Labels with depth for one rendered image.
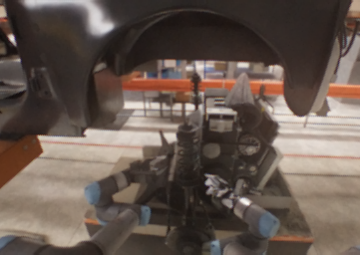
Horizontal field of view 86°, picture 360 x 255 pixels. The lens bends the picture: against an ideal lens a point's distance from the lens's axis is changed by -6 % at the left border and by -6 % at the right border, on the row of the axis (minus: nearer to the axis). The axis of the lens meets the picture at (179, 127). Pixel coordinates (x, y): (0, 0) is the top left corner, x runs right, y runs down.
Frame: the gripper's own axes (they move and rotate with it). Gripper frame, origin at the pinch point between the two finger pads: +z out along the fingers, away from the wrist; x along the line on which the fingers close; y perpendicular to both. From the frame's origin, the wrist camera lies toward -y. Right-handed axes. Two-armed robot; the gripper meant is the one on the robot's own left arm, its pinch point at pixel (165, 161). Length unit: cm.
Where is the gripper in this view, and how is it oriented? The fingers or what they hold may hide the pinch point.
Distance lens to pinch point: 96.6
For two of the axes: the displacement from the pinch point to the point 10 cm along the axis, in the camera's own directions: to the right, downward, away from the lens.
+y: -6.8, -0.8, 7.3
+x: 1.4, 9.6, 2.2
